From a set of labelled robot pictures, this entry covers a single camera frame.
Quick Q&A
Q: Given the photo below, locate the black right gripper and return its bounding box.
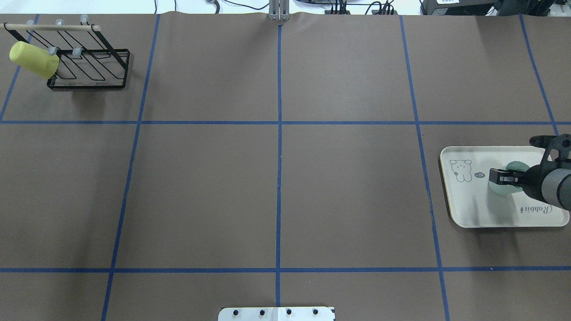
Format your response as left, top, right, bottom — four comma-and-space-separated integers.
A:
488, 164, 554, 201

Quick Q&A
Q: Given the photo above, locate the light green cup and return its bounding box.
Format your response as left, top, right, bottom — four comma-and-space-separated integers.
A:
488, 161, 530, 195

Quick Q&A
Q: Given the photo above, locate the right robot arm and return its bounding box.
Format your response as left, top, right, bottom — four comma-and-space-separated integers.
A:
488, 165, 571, 211

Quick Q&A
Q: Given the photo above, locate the cream rabbit tray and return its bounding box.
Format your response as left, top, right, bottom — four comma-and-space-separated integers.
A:
440, 146, 570, 228

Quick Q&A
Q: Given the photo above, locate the yellow cup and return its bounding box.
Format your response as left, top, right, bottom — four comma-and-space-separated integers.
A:
9, 41, 60, 79

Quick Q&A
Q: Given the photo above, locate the black box with label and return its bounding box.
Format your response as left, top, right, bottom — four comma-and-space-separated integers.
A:
420, 0, 496, 16

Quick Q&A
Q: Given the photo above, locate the power strip with plugs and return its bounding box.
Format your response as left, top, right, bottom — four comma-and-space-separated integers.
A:
323, 0, 398, 16

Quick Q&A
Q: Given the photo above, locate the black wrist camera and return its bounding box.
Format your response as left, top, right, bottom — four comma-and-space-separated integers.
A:
530, 134, 571, 170

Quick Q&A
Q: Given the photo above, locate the aluminium frame post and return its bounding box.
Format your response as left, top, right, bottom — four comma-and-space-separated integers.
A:
269, 0, 291, 22

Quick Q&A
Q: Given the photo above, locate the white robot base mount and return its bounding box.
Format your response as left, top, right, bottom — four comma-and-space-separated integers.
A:
218, 306, 336, 321

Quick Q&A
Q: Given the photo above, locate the black cable on desk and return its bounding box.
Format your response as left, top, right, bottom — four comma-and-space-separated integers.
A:
154, 0, 270, 14

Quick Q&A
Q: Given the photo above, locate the black wire cup rack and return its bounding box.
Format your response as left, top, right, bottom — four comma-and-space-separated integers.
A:
3, 14, 131, 90

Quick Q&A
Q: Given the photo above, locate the wooden rack handle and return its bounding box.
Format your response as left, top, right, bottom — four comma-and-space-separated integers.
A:
4, 23, 102, 32

